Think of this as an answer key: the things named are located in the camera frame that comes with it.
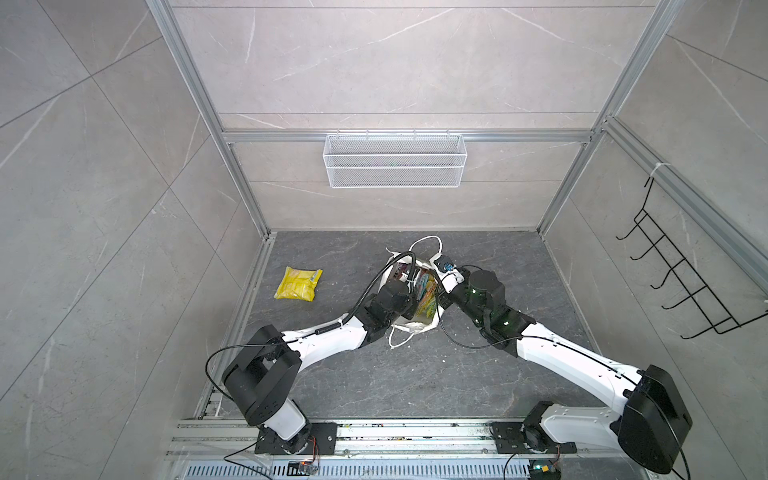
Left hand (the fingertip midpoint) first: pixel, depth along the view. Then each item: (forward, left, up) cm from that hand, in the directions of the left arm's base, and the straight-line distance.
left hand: (413, 283), depth 85 cm
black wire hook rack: (-14, -60, +17) cm, 64 cm away
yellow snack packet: (+9, +37, -11) cm, 40 cm away
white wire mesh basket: (+42, +3, +14) cm, 44 cm away
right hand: (-1, -5, +9) cm, 10 cm away
